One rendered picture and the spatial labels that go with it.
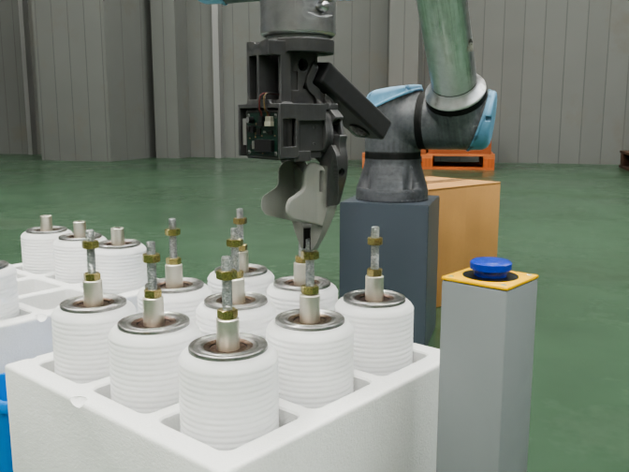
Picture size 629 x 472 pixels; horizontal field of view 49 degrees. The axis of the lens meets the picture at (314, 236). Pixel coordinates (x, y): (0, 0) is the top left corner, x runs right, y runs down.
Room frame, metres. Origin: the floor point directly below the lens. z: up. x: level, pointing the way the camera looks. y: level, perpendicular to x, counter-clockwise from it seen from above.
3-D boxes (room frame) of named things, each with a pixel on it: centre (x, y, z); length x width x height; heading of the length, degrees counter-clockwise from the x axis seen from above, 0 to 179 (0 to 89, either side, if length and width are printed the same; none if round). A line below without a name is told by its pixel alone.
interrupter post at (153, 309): (0.71, 0.17, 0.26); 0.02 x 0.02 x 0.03
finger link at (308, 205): (0.69, 0.01, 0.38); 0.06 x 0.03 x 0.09; 130
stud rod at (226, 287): (0.63, 0.08, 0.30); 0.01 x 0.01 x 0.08
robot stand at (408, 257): (1.44, -0.16, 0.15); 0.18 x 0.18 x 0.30; 73
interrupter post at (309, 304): (0.72, 0.01, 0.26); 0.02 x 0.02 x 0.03
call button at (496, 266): (0.66, -0.17, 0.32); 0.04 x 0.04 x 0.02
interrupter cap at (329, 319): (0.72, 0.01, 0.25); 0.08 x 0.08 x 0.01
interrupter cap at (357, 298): (0.81, -0.07, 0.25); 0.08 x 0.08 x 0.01
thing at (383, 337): (0.81, -0.07, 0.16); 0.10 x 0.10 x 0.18
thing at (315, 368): (0.72, 0.01, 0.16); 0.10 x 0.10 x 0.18
